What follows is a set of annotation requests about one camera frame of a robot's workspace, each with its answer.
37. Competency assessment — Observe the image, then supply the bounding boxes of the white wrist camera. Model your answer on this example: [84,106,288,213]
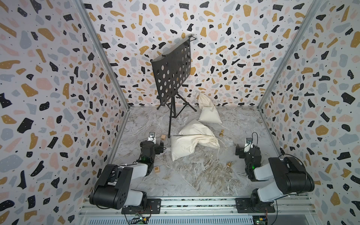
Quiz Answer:
[244,137,253,152]
[148,132,156,144]

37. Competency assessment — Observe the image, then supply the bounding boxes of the green circuit board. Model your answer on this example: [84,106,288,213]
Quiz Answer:
[253,216,268,225]
[128,213,151,225]

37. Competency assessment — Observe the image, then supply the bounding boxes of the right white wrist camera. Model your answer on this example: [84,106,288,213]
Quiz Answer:
[244,137,253,152]

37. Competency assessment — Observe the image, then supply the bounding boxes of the black perforated music stand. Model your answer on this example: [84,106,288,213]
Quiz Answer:
[151,34,197,138]

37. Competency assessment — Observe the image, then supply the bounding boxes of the right green circuit board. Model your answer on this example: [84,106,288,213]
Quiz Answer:
[253,216,268,225]

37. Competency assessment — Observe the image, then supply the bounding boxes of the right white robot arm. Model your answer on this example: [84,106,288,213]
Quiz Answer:
[235,143,315,213]

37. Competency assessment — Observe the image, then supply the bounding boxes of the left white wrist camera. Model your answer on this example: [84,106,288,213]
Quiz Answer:
[148,132,156,144]

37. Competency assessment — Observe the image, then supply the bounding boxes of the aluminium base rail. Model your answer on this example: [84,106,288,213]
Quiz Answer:
[79,195,321,225]

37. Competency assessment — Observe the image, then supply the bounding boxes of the cream cloth bag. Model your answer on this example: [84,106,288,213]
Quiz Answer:
[197,92,222,124]
[171,135,220,161]
[178,120,218,144]

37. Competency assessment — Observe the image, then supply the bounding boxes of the near small wooden block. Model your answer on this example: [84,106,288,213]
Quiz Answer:
[154,166,160,173]

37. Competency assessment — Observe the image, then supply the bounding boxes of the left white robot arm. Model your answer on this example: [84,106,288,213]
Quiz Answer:
[89,141,166,214]

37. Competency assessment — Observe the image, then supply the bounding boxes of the left green circuit board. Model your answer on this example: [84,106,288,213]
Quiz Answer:
[128,213,151,225]

